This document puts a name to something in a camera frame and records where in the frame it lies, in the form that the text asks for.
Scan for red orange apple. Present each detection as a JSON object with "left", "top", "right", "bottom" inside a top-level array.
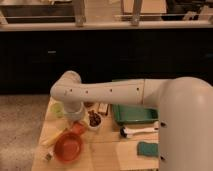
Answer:
[{"left": 71, "top": 122, "right": 86, "bottom": 135}]

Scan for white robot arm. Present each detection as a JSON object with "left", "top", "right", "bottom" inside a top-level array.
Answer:
[{"left": 50, "top": 71, "right": 213, "bottom": 171}]

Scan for dark bowl with greens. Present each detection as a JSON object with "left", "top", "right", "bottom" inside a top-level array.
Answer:
[{"left": 84, "top": 102, "right": 94, "bottom": 108}]

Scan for red bowl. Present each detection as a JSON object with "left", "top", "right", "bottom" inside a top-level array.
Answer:
[{"left": 53, "top": 132, "right": 83, "bottom": 164}]

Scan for green plastic tray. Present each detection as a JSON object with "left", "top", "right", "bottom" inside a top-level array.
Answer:
[{"left": 112, "top": 105, "right": 158, "bottom": 125}]

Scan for white cup with dark food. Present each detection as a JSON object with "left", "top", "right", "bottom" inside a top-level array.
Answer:
[{"left": 88, "top": 110, "right": 102, "bottom": 131}]

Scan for light green cup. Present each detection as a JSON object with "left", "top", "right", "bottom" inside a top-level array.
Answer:
[{"left": 50, "top": 103, "right": 63, "bottom": 118}]

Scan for teal green sponge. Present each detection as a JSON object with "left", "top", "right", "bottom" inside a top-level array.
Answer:
[{"left": 137, "top": 141, "right": 158, "bottom": 157}]

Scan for yellow banana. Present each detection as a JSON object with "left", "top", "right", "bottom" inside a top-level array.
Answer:
[{"left": 41, "top": 129, "right": 66, "bottom": 147}]

